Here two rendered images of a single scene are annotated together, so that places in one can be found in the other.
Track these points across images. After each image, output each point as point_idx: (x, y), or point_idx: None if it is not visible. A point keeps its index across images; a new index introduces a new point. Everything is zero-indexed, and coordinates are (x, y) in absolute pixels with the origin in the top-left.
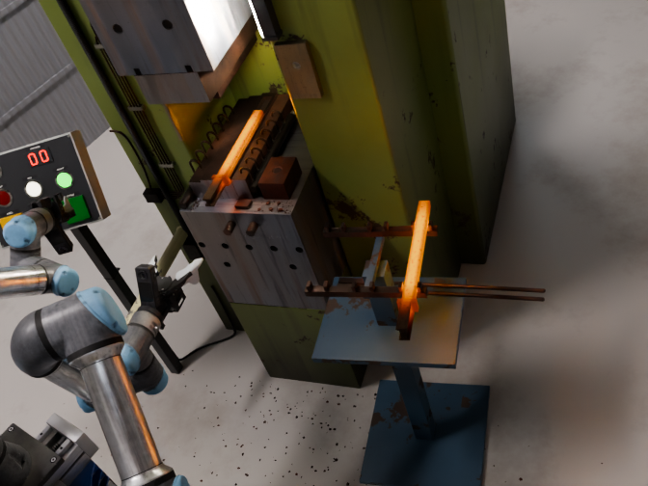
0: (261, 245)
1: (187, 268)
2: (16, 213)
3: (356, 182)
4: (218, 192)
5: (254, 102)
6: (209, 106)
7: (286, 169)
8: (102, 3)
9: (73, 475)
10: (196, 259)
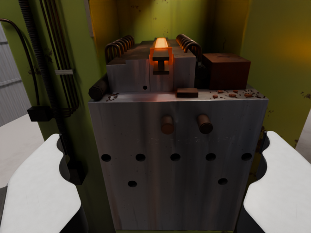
0: (195, 153)
1: (286, 170)
2: None
3: (275, 90)
4: (164, 64)
5: (149, 41)
6: (111, 36)
7: (236, 56)
8: None
9: None
10: (275, 132)
